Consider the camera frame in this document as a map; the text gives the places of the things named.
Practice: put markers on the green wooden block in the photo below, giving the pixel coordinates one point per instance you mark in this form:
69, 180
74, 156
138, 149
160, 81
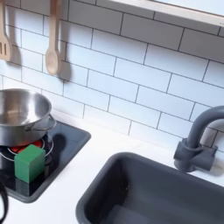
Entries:
29, 164

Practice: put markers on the black stove top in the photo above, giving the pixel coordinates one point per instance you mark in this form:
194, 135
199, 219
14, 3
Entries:
68, 140

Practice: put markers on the wooden spoon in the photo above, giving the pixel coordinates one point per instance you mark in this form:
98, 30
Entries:
53, 55

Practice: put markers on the grey tap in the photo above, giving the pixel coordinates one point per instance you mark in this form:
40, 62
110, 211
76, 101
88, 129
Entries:
194, 145

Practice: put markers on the steel pot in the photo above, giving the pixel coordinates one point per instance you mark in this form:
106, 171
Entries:
20, 116

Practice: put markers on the grey sink basin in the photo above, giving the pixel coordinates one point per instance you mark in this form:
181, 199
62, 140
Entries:
157, 192

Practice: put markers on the grey hood shelf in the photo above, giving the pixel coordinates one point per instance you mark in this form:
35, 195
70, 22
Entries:
180, 10

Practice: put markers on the wooden slotted spatula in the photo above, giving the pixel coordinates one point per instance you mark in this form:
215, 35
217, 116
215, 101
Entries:
4, 43

